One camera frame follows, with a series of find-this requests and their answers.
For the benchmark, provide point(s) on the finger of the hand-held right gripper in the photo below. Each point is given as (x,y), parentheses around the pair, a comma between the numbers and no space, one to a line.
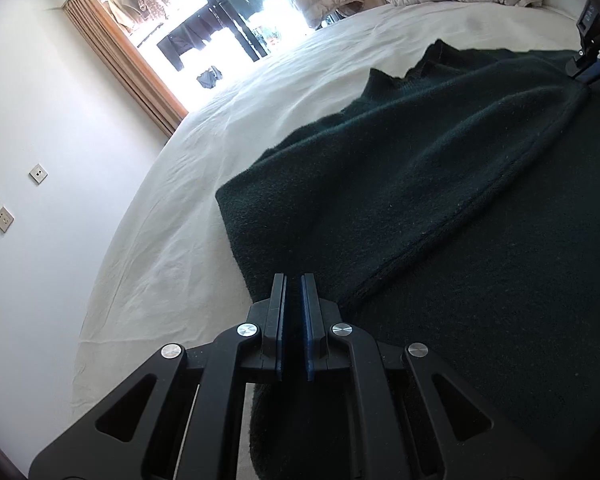
(589,71)

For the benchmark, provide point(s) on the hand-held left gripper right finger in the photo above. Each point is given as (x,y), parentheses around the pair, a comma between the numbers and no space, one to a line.
(306,330)

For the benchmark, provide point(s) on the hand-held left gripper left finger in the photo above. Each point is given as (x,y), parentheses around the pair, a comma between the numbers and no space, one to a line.
(281,330)

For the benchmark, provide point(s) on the dark green sweater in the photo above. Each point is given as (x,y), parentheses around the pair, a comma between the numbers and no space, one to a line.
(430,185)

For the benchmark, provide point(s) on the white bed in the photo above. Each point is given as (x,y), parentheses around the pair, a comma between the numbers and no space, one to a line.
(230,135)

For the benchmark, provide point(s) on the small hanging dark garment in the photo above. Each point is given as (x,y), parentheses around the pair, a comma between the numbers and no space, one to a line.
(209,78)

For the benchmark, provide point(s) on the beige curtain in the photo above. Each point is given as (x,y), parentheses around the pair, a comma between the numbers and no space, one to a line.
(125,65)

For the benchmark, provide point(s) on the hanging patterned jacket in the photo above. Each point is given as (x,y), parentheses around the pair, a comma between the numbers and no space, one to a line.
(137,0)

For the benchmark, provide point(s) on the white wall socket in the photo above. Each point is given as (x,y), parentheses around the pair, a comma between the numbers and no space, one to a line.
(3,219)
(38,173)

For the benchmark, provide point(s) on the black window frame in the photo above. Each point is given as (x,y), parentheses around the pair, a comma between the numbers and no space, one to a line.
(230,20)

